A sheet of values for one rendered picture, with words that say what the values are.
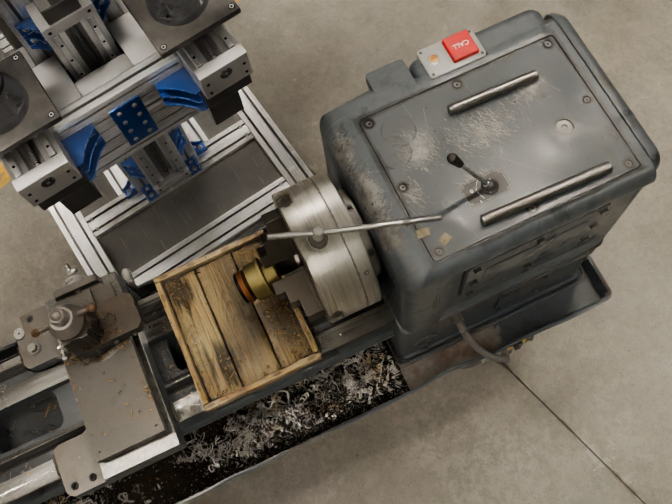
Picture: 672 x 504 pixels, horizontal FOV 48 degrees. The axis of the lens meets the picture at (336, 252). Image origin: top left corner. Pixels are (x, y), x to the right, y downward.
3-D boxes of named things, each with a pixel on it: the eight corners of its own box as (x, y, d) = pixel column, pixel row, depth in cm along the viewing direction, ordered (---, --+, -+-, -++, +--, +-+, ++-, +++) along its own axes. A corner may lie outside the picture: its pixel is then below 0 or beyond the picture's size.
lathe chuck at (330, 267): (309, 197, 187) (305, 160, 156) (364, 312, 182) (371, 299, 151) (276, 212, 186) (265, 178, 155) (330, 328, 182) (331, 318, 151)
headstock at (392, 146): (525, 86, 203) (554, -9, 166) (621, 236, 187) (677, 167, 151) (324, 177, 198) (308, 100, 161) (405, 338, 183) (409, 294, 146)
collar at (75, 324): (77, 298, 165) (72, 294, 162) (89, 330, 162) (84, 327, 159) (43, 313, 164) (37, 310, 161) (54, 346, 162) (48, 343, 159)
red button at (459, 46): (465, 33, 165) (466, 28, 163) (478, 54, 163) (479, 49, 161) (441, 44, 165) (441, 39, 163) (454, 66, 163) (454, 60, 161)
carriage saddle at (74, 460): (124, 275, 193) (116, 268, 187) (190, 445, 178) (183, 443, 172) (14, 325, 191) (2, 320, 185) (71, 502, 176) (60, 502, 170)
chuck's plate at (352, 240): (322, 191, 187) (321, 154, 156) (377, 306, 183) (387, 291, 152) (309, 197, 187) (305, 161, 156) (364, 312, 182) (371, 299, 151)
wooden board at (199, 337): (265, 234, 194) (262, 228, 190) (323, 359, 182) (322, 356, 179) (157, 283, 192) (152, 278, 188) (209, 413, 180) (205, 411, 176)
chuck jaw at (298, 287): (317, 261, 165) (340, 307, 160) (320, 269, 170) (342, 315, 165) (271, 282, 164) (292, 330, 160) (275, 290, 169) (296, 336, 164)
